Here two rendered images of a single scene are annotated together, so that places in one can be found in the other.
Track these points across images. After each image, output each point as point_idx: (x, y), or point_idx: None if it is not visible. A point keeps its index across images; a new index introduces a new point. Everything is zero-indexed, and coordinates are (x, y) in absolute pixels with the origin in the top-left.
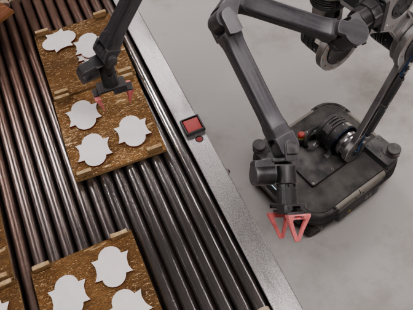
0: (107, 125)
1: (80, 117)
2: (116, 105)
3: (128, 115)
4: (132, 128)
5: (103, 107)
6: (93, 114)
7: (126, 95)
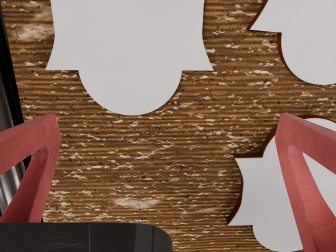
0: (226, 107)
1: (317, 182)
2: (160, 187)
3: (124, 122)
4: (125, 29)
5: (319, 130)
6: (265, 177)
7: (106, 218)
